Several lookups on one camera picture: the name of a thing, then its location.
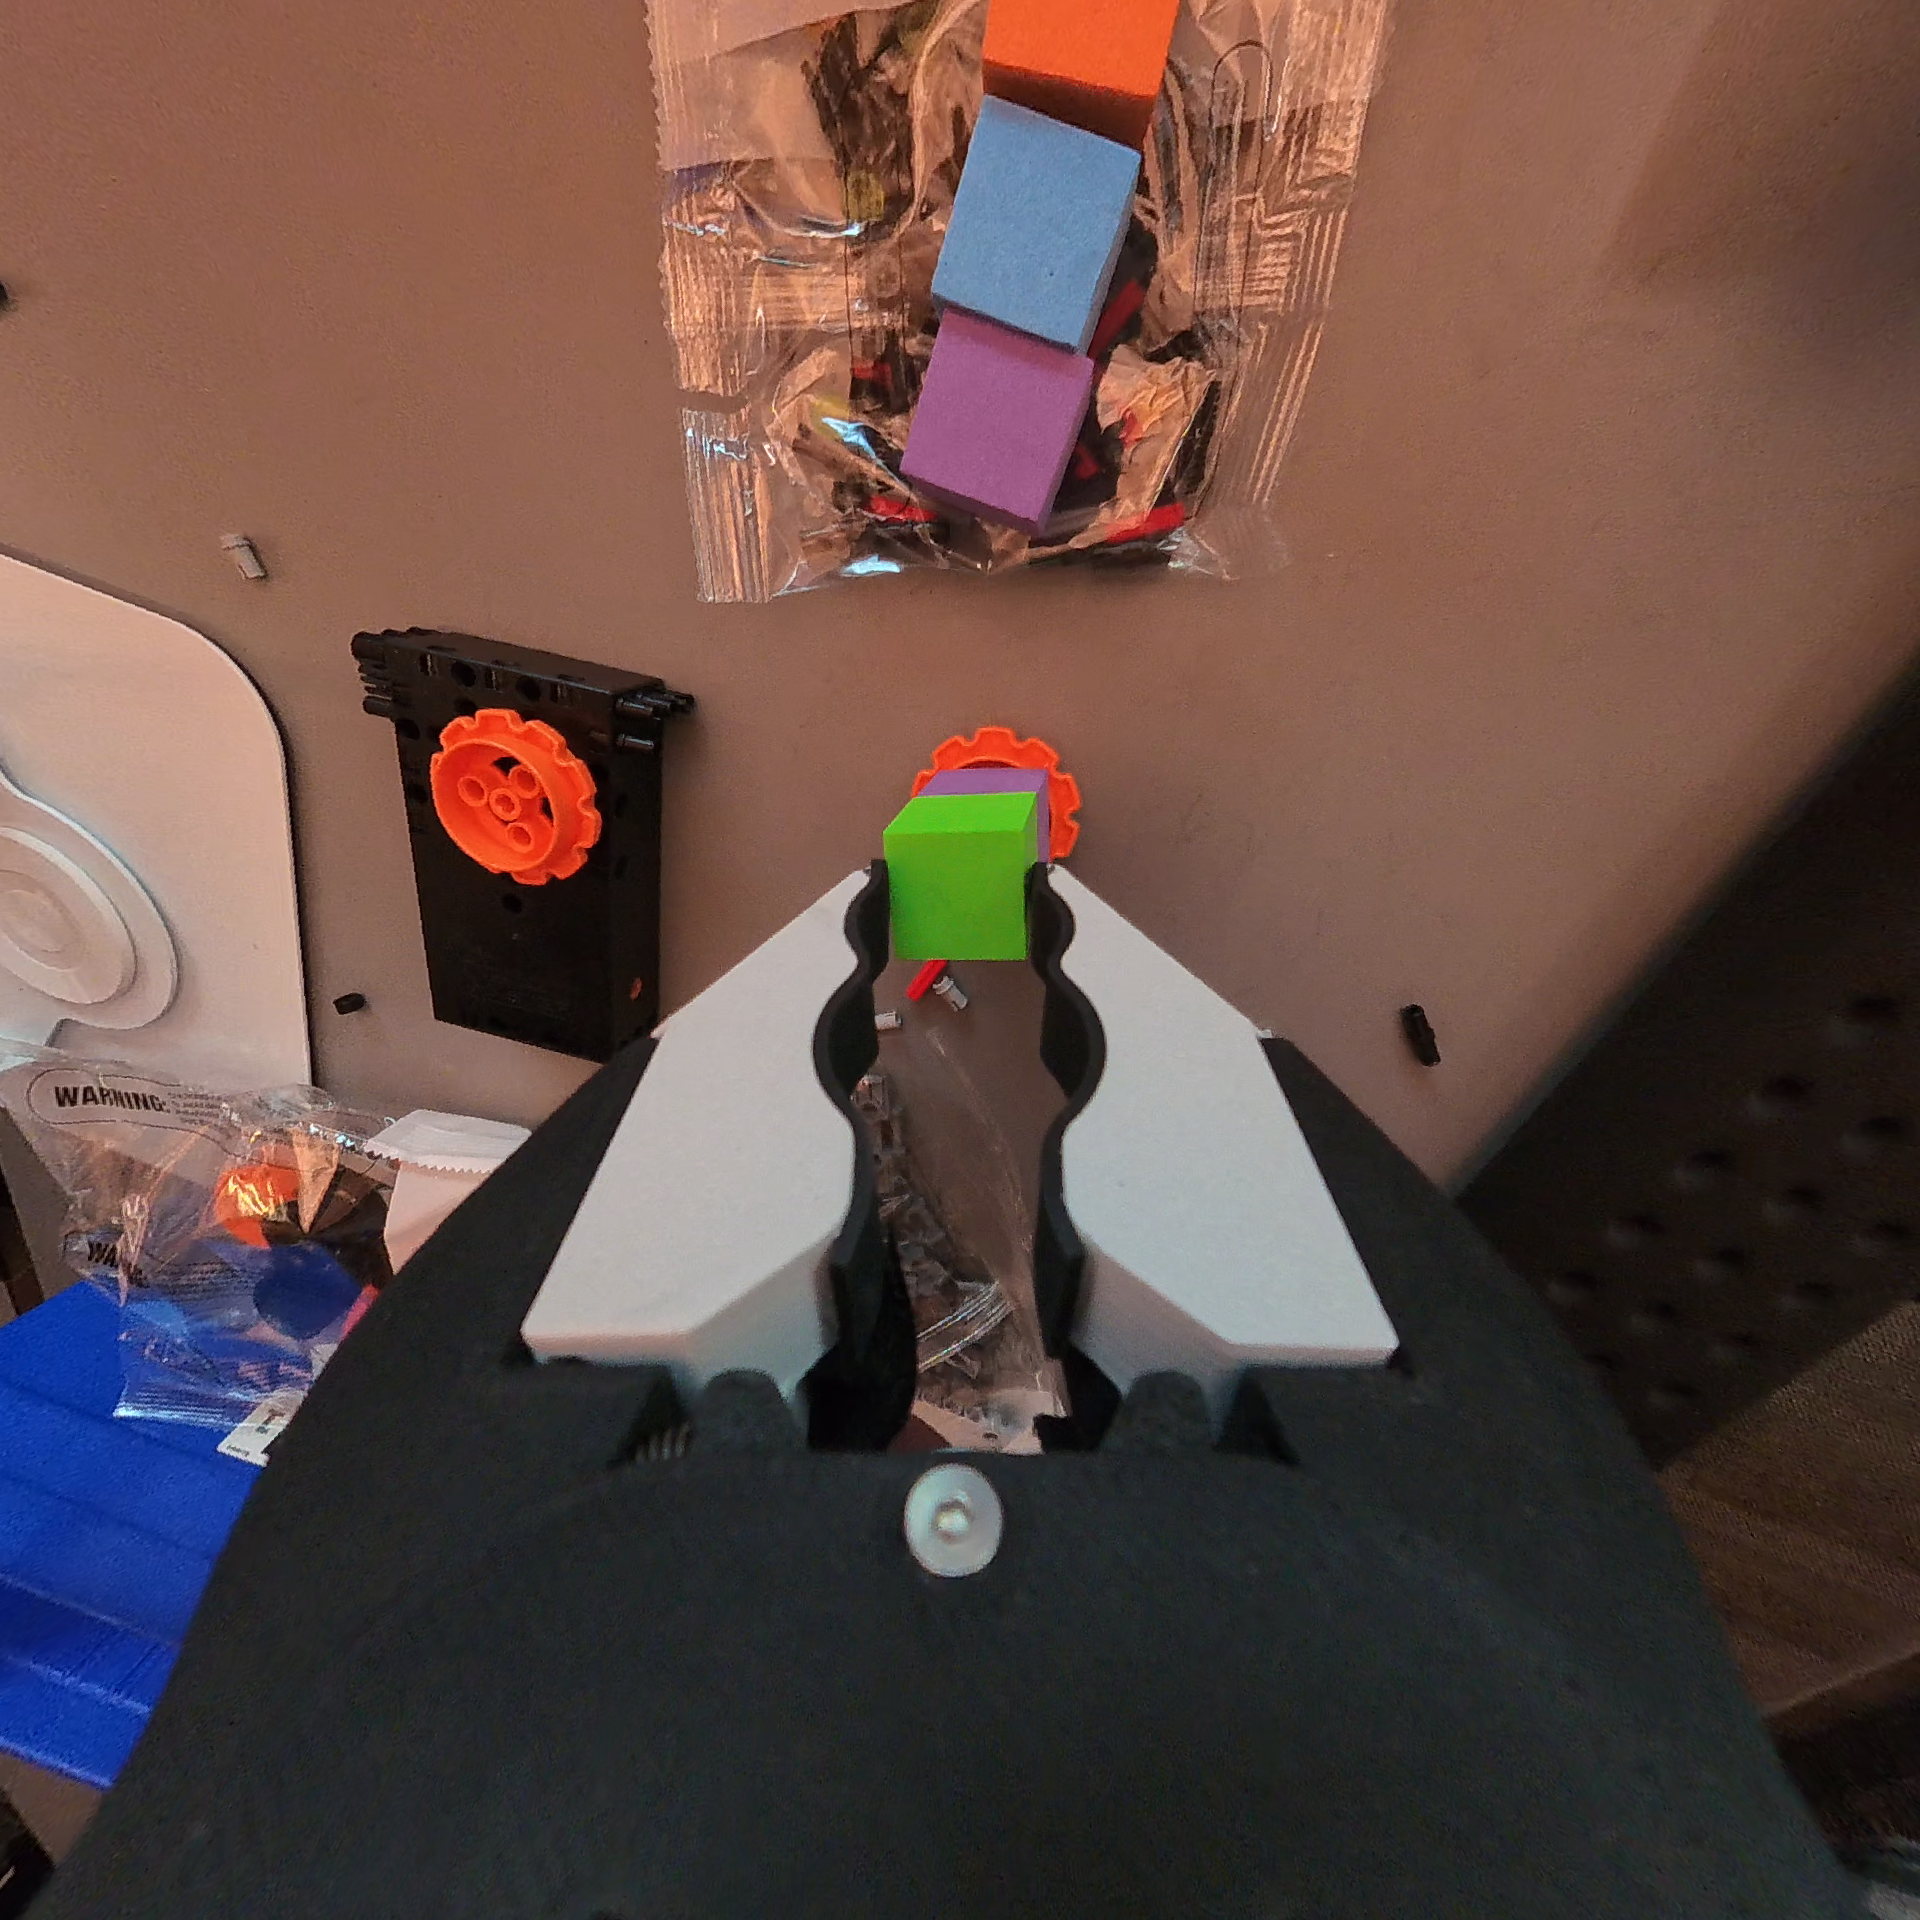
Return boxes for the clear bag of grey parts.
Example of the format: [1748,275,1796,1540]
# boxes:
[846,1034,1075,1458]

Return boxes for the black perforated block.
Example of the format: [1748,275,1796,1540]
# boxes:
[352,627,695,1060]

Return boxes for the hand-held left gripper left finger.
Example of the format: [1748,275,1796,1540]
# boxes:
[519,864,921,1455]

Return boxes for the grey desk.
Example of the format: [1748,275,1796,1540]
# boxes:
[0,0,1920,1202]

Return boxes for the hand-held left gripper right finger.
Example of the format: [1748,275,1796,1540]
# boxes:
[1022,861,1399,1455]

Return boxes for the black perforated panel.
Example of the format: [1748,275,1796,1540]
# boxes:
[1454,720,1920,1472]

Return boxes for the orange cube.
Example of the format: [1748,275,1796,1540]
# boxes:
[982,0,1186,151]

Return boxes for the white paper packet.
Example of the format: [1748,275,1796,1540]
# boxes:
[364,1108,535,1277]

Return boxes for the white book stand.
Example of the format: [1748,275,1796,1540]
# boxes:
[0,552,311,1097]

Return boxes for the green cube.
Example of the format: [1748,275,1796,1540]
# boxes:
[884,791,1046,964]

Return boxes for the blue plastic bin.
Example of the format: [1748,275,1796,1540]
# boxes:
[0,1275,302,1795]

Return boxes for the clear bag orange blue parts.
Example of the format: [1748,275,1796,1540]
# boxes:
[0,1050,399,1427]

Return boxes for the clear bag of dark parts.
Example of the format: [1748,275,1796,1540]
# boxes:
[646,0,1388,605]

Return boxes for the blue cube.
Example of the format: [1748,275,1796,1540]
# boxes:
[928,97,1145,357]

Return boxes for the orange gear wheel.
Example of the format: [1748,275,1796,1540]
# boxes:
[908,725,1085,870]
[428,708,605,884]

